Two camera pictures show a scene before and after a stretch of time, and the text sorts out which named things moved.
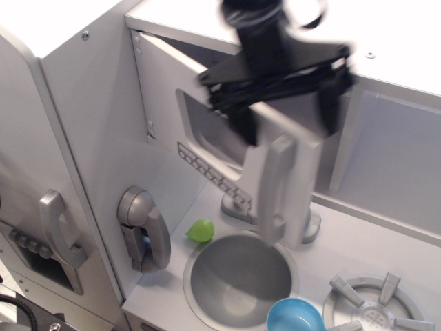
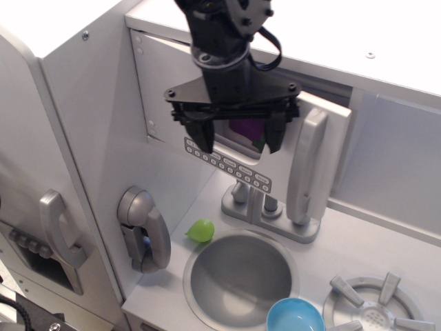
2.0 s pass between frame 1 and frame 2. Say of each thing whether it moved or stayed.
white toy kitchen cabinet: stayed
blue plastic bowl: stayed
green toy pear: stayed
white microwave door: moved
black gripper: moved
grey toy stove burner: stayed
